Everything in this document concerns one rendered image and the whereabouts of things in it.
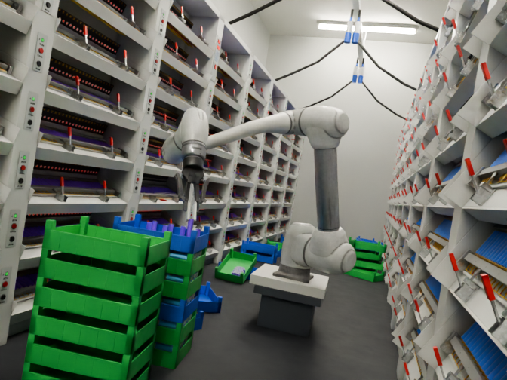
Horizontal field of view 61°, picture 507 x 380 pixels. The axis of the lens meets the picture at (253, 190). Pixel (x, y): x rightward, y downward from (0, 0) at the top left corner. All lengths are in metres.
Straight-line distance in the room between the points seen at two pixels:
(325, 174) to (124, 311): 1.04
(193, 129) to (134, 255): 0.59
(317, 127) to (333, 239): 0.50
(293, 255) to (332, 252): 0.23
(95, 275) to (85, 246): 0.08
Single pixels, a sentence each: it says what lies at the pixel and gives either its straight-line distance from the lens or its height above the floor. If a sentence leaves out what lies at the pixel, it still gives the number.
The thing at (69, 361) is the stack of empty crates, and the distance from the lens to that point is 1.35.
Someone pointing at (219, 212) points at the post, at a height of 0.40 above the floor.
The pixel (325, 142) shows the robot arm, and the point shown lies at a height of 0.89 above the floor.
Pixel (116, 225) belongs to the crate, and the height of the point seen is 0.45.
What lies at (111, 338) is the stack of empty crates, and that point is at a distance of 1.28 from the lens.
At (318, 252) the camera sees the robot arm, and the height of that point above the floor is 0.41.
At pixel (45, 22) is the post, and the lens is 1.64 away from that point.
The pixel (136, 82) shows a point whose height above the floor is 1.04.
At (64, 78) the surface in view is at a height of 0.97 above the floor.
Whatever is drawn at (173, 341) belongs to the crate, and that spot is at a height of 0.10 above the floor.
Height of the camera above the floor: 0.67
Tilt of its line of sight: 1 degrees down
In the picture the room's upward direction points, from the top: 9 degrees clockwise
